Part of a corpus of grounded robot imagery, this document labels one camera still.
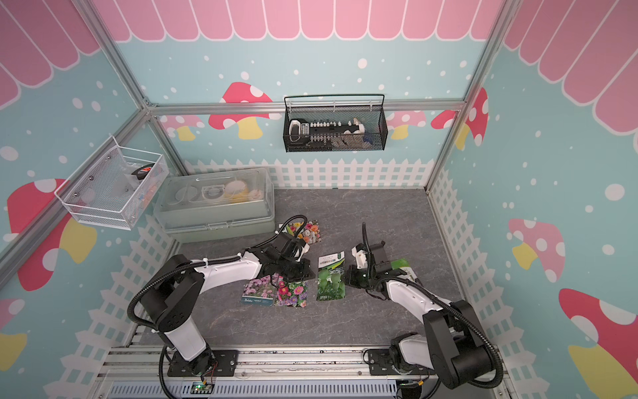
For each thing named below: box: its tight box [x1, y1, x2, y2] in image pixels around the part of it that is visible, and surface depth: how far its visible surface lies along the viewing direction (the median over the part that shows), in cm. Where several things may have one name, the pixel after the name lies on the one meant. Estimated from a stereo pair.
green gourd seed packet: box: [316, 251, 346, 301], surface depth 91 cm
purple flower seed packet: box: [240, 272, 279, 306], surface depth 89 cm
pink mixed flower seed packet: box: [276, 275, 309, 309], surface depth 90 cm
